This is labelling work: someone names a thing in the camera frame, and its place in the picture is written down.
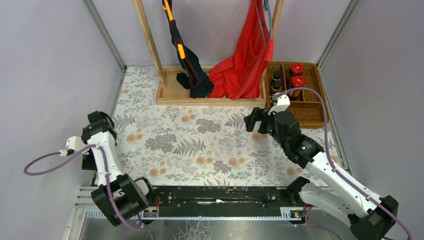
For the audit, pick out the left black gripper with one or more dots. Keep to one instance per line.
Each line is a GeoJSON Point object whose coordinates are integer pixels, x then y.
{"type": "Point", "coordinates": [87, 162]}

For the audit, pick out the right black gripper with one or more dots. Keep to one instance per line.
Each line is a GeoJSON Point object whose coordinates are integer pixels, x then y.
{"type": "Point", "coordinates": [260, 121]}

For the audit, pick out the small black cap spice bottle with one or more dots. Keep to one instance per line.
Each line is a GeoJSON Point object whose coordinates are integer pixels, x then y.
{"type": "Point", "coordinates": [276, 77]}

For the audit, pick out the red lid sauce jar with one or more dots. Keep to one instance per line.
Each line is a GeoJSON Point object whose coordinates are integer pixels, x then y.
{"type": "Point", "coordinates": [296, 69]}

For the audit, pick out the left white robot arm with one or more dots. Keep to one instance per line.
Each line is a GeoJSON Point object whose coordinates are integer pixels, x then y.
{"type": "Point", "coordinates": [118, 196]}

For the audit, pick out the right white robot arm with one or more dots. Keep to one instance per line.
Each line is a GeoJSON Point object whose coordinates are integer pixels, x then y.
{"type": "Point", "coordinates": [368, 215]}

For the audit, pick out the red apron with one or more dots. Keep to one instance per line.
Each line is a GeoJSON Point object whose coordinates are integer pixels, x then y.
{"type": "Point", "coordinates": [239, 75]}

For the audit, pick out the wicker divided tray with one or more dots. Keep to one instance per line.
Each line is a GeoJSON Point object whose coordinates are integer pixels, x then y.
{"type": "Point", "coordinates": [307, 108]}

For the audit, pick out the floral table mat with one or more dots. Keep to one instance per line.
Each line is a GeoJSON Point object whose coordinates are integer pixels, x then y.
{"type": "Point", "coordinates": [194, 145]}

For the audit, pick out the dark navy garment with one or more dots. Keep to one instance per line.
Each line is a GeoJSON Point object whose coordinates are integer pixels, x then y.
{"type": "Point", "coordinates": [193, 77]}

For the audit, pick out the grey clothes hanger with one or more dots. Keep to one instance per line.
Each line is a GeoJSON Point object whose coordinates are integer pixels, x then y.
{"type": "Point", "coordinates": [266, 6]}

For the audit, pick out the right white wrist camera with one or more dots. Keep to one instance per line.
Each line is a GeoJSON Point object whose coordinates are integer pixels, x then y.
{"type": "Point", "coordinates": [280, 103]}

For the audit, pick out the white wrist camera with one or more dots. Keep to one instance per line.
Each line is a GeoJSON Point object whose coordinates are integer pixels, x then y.
{"type": "Point", "coordinates": [280, 103]}
{"type": "Point", "coordinates": [73, 145]}

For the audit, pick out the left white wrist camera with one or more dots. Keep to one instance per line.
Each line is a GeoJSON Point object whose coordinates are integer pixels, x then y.
{"type": "Point", "coordinates": [73, 145]}

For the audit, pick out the wooden rack frame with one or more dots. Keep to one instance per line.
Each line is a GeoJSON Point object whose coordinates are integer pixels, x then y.
{"type": "Point", "coordinates": [169, 91]}

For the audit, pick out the aluminium frame rail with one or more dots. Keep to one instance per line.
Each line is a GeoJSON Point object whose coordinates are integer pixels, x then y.
{"type": "Point", "coordinates": [84, 197]}

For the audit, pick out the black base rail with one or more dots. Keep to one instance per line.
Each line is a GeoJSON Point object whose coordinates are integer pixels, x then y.
{"type": "Point", "coordinates": [226, 202]}

